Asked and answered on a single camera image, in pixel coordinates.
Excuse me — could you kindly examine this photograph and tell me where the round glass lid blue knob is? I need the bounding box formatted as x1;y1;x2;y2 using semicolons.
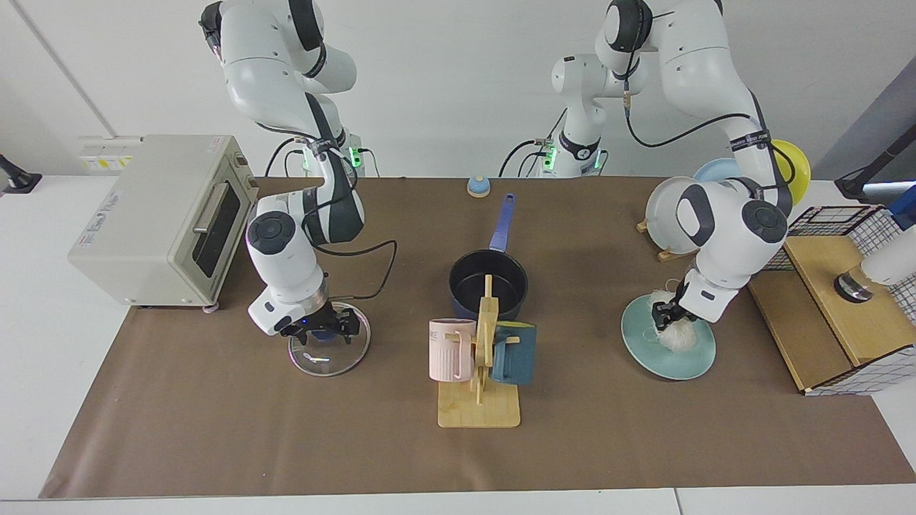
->
288;302;371;378

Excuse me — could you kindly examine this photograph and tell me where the pale green plate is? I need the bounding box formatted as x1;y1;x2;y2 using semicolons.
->
620;295;717;381

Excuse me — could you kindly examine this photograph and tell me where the wooden plate rack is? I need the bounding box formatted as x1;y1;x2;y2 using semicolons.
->
636;218;698;263

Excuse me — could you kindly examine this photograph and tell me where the white plate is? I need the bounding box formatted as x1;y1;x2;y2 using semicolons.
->
645;177;698;255

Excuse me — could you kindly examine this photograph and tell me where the light blue plate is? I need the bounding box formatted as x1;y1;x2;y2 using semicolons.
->
693;158;741;183

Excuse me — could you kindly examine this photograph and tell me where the yellow plate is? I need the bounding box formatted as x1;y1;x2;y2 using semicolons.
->
769;139;812;208

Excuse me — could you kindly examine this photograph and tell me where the brown table cloth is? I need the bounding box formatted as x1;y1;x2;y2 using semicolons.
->
39;177;916;499

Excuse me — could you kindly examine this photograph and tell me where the pink ribbed cup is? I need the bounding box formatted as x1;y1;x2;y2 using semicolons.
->
429;318;477;383

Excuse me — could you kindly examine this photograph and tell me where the dark blue cup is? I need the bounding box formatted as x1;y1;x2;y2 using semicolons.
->
491;322;537;386

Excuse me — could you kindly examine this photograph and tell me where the wooden cup stand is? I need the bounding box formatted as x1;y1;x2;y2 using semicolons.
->
437;275;522;429

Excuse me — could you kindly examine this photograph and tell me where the pale toaster oven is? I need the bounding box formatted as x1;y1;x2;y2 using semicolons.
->
68;134;260;313

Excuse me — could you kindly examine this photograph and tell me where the black stand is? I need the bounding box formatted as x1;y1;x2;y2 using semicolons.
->
834;125;916;205
0;154;42;195

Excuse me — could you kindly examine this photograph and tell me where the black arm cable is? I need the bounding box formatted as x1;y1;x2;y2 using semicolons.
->
623;72;795;197
304;215;398;301

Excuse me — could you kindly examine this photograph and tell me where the black pot blue handle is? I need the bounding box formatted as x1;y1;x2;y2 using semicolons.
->
449;193;530;320

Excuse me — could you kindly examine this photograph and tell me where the wire basket wooden floor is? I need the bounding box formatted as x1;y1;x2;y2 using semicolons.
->
742;205;916;396

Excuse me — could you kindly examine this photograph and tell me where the black base cable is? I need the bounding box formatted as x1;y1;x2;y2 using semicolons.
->
499;107;566;177
265;136;308;177

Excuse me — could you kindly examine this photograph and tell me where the white cylinder silver ring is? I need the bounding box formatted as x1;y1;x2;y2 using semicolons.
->
834;243;916;303

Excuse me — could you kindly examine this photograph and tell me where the white wall socket strip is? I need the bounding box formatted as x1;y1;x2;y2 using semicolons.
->
77;136;144;172

